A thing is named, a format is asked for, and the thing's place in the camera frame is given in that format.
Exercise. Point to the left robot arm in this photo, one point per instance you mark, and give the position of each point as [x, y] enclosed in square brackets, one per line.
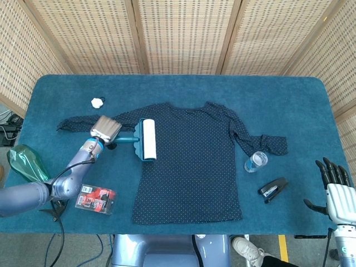
[80, 158]

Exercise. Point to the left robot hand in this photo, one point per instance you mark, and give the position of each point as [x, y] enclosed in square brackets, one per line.
[107, 129]

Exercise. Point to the green transparent bottle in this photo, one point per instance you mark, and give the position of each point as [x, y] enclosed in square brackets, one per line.
[25, 162]

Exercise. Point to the white sneaker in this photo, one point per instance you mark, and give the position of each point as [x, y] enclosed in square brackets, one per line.
[244, 247]

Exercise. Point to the white crumpled ball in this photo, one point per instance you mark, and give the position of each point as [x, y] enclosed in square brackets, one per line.
[96, 103]

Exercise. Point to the teal carpeted table top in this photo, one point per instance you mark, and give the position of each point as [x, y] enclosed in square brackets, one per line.
[194, 89]

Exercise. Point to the dark blue polka dot shirt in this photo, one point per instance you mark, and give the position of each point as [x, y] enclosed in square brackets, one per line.
[189, 167]

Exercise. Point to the clear box of red items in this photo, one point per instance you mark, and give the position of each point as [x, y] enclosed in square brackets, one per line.
[96, 198]

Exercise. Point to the black floor equipment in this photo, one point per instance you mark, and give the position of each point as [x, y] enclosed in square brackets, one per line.
[9, 130]

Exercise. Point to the black stand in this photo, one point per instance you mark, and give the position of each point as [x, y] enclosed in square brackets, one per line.
[310, 237]

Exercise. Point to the grey robot torso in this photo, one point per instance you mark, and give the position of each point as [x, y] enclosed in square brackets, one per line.
[167, 250]

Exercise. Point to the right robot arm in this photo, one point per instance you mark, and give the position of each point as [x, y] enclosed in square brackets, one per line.
[346, 244]

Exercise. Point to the clear bottle with blue label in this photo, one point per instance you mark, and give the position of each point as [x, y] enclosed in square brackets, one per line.
[254, 162]

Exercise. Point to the woven wooden folding screen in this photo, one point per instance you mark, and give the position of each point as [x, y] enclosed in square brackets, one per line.
[183, 33]

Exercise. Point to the black stapler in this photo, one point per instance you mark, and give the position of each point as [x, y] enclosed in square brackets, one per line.
[274, 189]

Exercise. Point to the black trouser leg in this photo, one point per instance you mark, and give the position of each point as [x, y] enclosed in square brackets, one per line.
[275, 262]

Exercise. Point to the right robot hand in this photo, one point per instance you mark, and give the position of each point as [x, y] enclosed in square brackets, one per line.
[340, 200]

